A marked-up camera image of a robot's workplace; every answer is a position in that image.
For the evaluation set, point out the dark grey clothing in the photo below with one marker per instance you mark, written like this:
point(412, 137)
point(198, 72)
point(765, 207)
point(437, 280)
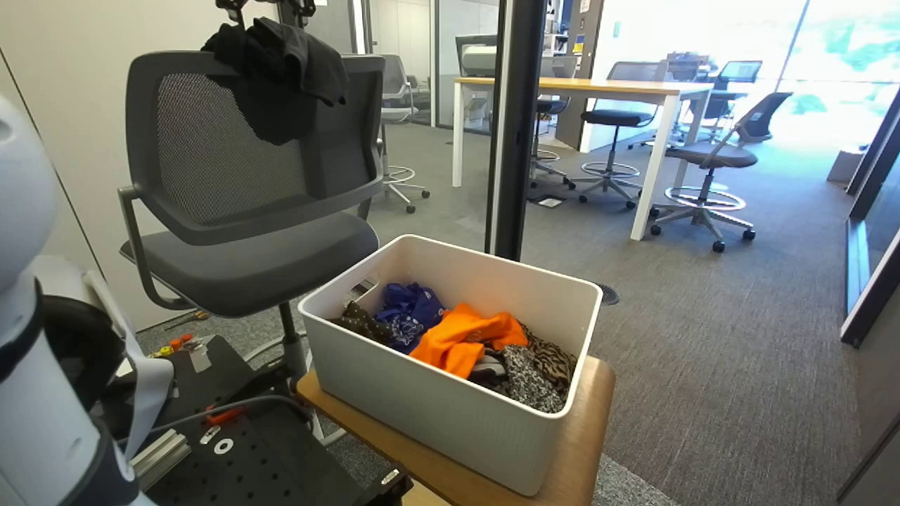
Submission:
point(286, 73)

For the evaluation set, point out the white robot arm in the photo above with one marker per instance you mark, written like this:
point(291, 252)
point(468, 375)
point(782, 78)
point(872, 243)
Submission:
point(52, 450)

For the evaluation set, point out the blue clothing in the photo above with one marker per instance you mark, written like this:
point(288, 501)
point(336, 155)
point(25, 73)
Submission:
point(408, 311)

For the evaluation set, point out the orange clothing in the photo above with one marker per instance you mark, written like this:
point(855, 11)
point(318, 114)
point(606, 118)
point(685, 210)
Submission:
point(463, 336)

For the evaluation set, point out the white plastic basket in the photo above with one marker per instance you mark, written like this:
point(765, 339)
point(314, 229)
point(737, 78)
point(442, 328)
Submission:
point(550, 305)

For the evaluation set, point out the speckled grey clothing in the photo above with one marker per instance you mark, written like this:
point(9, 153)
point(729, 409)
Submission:
point(534, 375)

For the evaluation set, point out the grey office chair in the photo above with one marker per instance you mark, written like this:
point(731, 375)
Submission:
point(246, 194)

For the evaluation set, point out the wooden side table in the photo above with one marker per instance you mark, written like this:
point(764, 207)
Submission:
point(464, 443)

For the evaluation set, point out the long wooden white table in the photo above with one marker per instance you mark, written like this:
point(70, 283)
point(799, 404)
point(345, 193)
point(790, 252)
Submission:
point(634, 104)

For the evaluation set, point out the grey mesh office stool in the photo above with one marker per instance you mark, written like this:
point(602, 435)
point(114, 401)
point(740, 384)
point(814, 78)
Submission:
point(705, 204)

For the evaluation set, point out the black glass partition post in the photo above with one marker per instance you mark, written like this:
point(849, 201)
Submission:
point(515, 100)

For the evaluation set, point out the orange handled tool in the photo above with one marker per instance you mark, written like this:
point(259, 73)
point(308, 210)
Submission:
point(224, 418)

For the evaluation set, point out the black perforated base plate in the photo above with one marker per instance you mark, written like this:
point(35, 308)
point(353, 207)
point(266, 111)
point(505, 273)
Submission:
point(266, 460)

